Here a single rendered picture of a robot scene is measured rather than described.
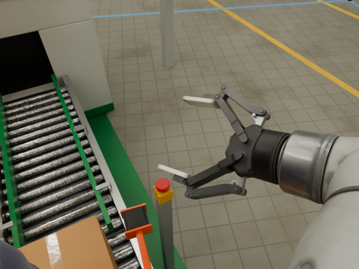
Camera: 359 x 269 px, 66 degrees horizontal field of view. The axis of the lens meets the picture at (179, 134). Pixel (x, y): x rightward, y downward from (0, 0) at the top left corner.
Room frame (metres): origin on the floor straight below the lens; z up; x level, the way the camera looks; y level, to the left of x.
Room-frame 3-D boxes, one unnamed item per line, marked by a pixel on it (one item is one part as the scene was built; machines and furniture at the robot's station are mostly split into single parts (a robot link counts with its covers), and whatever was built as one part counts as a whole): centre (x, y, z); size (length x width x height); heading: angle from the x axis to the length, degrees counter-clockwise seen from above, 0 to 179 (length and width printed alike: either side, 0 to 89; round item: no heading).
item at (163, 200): (0.69, 0.08, 0.50); 0.07 x 0.07 x 1.00; 28
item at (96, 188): (1.41, 0.73, 0.60); 1.60 x 0.11 x 0.09; 28
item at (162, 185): (0.69, 0.08, 1.02); 0.07 x 0.07 x 0.04
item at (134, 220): (0.42, 0.14, 1.23); 0.09 x 0.08 x 0.05; 109
